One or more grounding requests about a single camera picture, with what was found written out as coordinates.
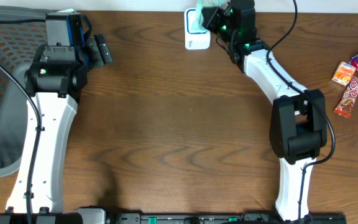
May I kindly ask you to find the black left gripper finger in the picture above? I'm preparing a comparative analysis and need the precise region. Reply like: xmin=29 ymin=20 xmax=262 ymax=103
xmin=94 ymin=34 xmax=113 ymax=64
xmin=85 ymin=36 xmax=104 ymax=69

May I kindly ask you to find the teal snack bar wrapper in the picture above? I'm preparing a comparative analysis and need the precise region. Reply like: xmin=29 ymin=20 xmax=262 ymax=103
xmin=192 ymin=0 xmax=228 ymax=32

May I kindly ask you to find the small orange tissue pack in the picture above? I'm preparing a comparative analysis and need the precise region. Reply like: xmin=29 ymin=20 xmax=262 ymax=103
xmin=331 ymin=62 xmax=356 ymax=86

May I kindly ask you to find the orange brown snack bar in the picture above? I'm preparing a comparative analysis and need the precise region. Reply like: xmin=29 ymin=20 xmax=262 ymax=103
xmin=334 ymin=77 xmax=358 ymax=118

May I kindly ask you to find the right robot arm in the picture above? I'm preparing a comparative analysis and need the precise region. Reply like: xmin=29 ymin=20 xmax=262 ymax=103
xmin=196 ymin=0 xmax=327 ymax=223

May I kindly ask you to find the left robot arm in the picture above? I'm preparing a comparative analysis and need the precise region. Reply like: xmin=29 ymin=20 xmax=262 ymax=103
xmin=0 ymin=10 xmax=112 ymax=224

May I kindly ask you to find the white barcode scanner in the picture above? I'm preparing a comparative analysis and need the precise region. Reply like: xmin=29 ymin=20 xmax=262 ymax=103
xmin=184 ymin=7 xmax=211 ymax=50

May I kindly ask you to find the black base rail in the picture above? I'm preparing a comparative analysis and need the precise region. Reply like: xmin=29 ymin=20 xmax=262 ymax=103
xmin=110 ymin=210 xmax=347 ymax=224

